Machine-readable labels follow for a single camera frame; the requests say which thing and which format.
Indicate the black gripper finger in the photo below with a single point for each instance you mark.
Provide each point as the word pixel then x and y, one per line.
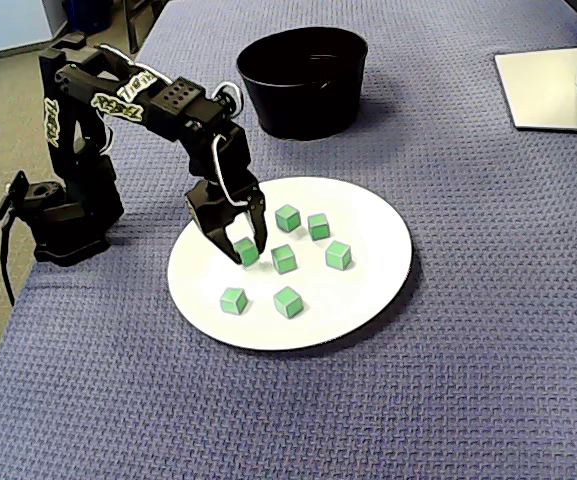
pixel 220 237
pixel 259 225

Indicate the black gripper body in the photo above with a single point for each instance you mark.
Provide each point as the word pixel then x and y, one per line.
pixel 214 214

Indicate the green cube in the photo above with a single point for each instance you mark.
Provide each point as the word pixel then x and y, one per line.
pixel 319 227
pixel 247 252
pixel 283 260
pixel 288 302
pixel 338 256
pixel 288 219
pixel 233 301

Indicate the black robot arm with stickers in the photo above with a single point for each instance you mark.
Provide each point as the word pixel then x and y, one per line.
pixel 173 105

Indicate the white round plate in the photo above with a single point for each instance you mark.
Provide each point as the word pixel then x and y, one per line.
pixel 358 310

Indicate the black bucket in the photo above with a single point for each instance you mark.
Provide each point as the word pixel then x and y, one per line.
pixel 308 110

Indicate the blue bin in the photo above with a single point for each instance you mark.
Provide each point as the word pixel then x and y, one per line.
pixel 88 15

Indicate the blue waffle cloth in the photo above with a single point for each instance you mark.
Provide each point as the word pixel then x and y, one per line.
pixel 468 400

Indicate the white monitor stand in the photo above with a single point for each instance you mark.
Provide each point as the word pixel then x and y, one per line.
pixel 543 90

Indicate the dark chair frame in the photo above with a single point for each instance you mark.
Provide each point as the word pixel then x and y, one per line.
pixel 133 20

